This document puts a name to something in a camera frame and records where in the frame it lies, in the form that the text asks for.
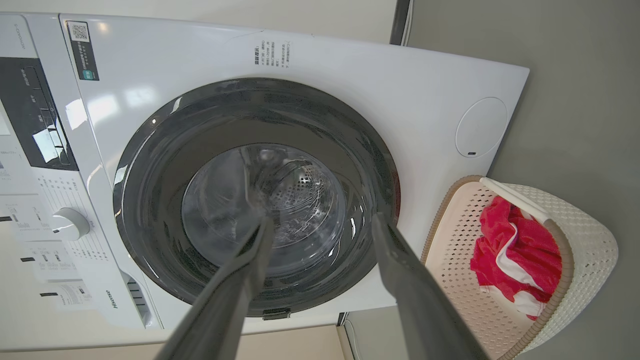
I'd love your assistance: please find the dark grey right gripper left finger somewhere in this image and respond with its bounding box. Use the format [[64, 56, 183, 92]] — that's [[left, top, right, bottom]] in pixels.
[[154, 216, 276, 360]]

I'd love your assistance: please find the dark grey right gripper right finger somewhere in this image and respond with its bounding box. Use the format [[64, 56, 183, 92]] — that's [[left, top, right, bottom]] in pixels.
[[371, 212, 490, 360]]

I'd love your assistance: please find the white perforated laundry basket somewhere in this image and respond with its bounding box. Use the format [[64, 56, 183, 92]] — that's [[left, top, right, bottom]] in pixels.
[[421, 175, 619, 360]]

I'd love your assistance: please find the red and white garment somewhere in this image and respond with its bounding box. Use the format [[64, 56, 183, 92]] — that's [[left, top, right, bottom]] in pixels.
[[470, 195, 563, 321]]

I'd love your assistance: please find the dark round washing machine door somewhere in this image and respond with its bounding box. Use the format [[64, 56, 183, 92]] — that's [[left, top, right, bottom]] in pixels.
[[112, 77, 401, 321]]

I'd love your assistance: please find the white washing machine control knob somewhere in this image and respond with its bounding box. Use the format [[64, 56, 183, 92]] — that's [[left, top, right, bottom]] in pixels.
[[51, 207, 91, 242]]

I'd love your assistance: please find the white front-load washing machine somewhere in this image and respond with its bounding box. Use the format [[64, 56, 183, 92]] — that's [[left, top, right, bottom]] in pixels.
[[0, 12, 531, 352]]

